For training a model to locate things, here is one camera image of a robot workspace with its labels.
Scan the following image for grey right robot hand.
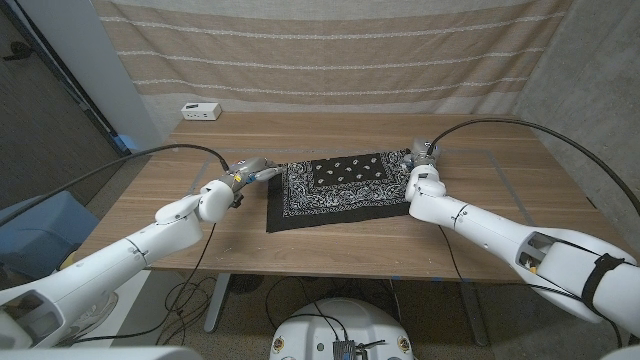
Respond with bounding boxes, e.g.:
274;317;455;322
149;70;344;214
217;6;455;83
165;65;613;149
402;137;443;169

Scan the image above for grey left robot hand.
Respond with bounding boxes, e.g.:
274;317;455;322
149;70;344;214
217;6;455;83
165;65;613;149
223;156;287;195

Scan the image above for black paisley bandana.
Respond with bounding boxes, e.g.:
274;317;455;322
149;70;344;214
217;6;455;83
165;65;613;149
265;148;416;234

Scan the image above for white power strip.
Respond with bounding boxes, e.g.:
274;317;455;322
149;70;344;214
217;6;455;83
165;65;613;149
180;102;223;122

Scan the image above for grey table leg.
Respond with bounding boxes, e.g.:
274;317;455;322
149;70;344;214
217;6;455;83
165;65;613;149
203;272;232;334
457;281;490;347

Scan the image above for beige striped backdrop cloth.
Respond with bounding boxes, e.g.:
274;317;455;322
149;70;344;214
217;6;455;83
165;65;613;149
91;0;574;115

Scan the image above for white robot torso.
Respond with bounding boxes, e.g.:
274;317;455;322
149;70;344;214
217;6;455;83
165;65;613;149
268;297;415;360

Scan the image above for small grey torso device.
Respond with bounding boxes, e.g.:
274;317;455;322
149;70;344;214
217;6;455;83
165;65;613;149
333;339;386;360

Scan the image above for yellow object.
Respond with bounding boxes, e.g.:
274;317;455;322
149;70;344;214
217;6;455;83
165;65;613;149
58;251;81;272

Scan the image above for white sneaker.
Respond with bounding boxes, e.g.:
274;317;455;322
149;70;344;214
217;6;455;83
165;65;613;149
59;291;120;346

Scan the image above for dark door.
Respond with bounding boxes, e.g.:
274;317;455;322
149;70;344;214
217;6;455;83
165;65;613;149
0;0;126;211

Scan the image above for blue upholstered seat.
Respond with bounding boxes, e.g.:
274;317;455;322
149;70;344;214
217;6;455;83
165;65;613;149
0;190;100;279

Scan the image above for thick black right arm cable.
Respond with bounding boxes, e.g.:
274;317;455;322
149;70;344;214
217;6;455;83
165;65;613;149
427;117;640;216

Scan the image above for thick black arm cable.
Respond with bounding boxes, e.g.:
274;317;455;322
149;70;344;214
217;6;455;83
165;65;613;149
427;117;640;216
0;143;231;216

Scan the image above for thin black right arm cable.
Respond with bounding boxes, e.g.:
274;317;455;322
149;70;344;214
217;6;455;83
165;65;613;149
437;224;625;350

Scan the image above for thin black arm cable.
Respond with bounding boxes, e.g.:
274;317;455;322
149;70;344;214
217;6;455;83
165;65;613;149
437;224;625;350
64;222;219;345

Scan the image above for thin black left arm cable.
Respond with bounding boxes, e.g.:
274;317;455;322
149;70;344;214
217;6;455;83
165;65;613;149
64;222;219;345

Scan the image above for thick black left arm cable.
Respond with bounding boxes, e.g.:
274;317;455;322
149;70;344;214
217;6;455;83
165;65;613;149
0;143;231;216

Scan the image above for black floor cables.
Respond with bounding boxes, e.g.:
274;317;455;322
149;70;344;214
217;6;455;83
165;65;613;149
155;277;219;347

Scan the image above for black torso cable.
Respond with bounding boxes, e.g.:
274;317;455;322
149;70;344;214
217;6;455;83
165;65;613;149
264;276;351;344

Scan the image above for black door handle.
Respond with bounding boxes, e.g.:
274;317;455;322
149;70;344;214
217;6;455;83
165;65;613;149
2;40;35;62

